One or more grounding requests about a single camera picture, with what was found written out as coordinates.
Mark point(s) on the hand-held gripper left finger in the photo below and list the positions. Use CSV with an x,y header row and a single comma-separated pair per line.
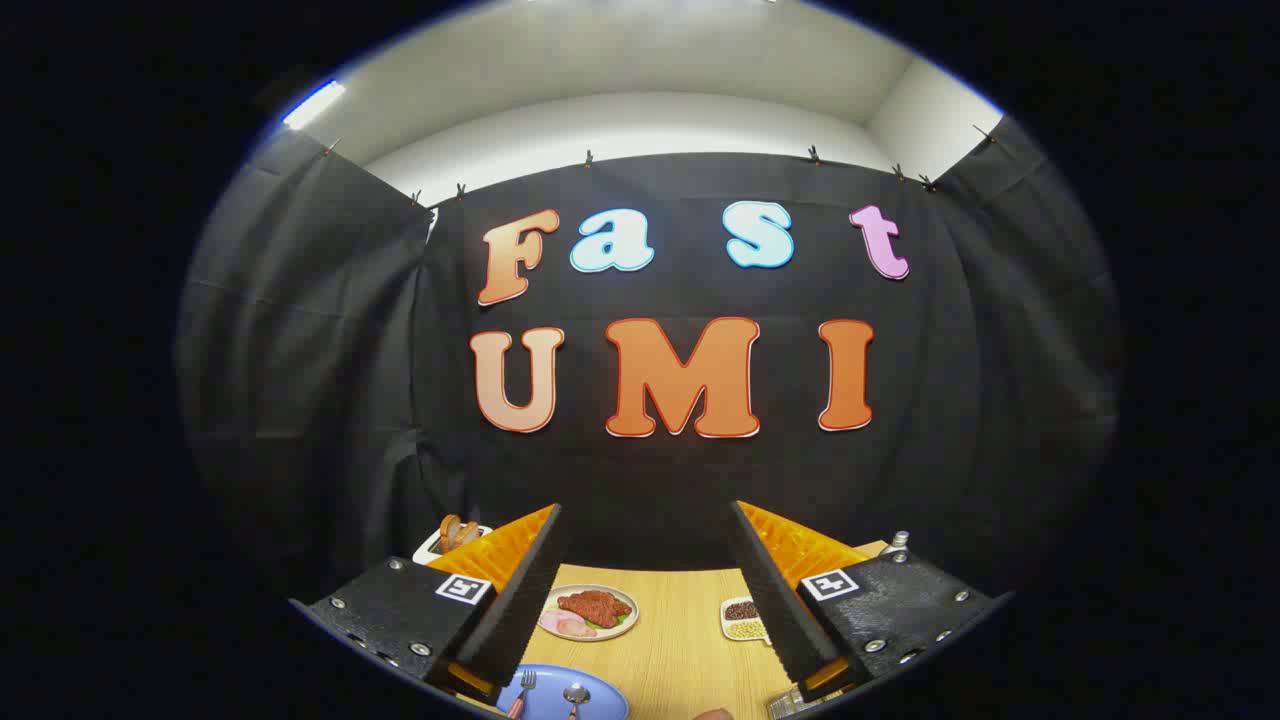
x,y
520,600

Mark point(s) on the white toaster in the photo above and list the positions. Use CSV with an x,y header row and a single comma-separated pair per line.
x,y
432,549

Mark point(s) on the yellow soybeans pile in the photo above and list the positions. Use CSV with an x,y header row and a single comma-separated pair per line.
x,y
745,630

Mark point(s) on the dark red beans pile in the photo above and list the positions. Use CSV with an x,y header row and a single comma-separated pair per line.
x,y
741,610

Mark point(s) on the green label bottle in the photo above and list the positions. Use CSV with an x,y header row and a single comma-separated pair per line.
x,y
899,540

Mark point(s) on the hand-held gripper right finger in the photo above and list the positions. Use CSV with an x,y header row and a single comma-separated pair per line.
x,y
775,600

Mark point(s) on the blue plate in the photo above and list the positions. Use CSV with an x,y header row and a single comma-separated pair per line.
x,y
552,702

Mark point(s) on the brown steak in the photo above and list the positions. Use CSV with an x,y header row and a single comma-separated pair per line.
x,y
592,606

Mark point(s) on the pink ham slices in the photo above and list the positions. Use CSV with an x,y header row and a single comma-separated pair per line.
x,y
566,625

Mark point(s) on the ceiling light strip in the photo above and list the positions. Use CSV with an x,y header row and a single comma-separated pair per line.
x,y
314,104

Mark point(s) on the toasted bread slice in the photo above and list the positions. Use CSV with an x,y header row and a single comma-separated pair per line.
x,y
449,533
469,534

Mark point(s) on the white divided dish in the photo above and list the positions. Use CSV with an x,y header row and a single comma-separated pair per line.
x,y
729,622

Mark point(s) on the beige food plate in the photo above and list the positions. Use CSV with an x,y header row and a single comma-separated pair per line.
x,y
600,634

